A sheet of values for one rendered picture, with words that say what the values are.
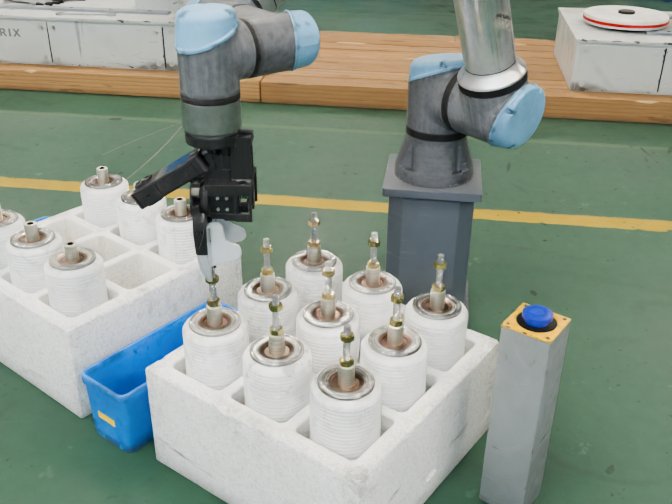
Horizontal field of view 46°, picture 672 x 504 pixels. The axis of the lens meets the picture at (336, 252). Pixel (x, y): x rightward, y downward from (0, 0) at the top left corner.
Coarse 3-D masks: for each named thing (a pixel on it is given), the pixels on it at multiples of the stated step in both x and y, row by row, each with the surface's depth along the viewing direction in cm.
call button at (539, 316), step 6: (528, 306) 106; (534, 306) 106; (540, 306) 106; (522, 312) 105; (528, 312) 104; (534, 312) 104; (540, 312) 104; (546, 312) 104; (552, 312) 105; (528, 318) 104; (534, 318) 103; (540, 318) 103; (546, 318) 103; (552, 318) 104; (528, 324) 105; (534, 324) 104; (540, 324) 103; (546, 324) 104
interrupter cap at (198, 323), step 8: (200, 312) 118; (224, 312) 118; (232, 312) 118; (192, 320) 116; (200, 320) 116; (224, 320) 116; (232, 320) 116; (240, 320) 116; (192, 328) 114; (200, 328) 114; (208, 328) 114; (216, 328) 114; (224, 328) 114; (232, 328) 114; (208, 336) 112; (216, 336) 113
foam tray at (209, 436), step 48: (480, 336) 126; (192, 384) 114; (240, 384) 114; (432, 384) 118; (480, 384) 124; (192, 432) 116; (240, 432) 109; (288, 432) 105; (384, 432) 110; (432, 432) 113; (480, 432) 130; (192, 480) 122; (240, 480) 113; (288, 480) 106; (336, 480) 100; (384, 480) 104; (432, 480) 118
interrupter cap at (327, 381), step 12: (324, 372) 105; (336, 372) 105; (360, 372) 105; (324, 384) 103; (336, 384) 103; (360, 384) 103; (372, 384) 103; (336, 396) 100; (348, 396) 101; (360, 396) 101
